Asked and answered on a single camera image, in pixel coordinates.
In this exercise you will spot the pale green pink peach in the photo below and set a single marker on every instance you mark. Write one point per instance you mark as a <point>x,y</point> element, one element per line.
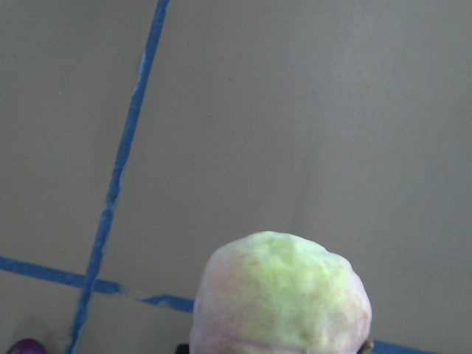
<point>274,292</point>

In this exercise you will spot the brown paper table cover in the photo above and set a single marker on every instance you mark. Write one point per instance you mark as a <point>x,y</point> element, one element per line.
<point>345,122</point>

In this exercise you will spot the purple eggplant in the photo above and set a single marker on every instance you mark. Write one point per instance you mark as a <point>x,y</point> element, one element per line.
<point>27,346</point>

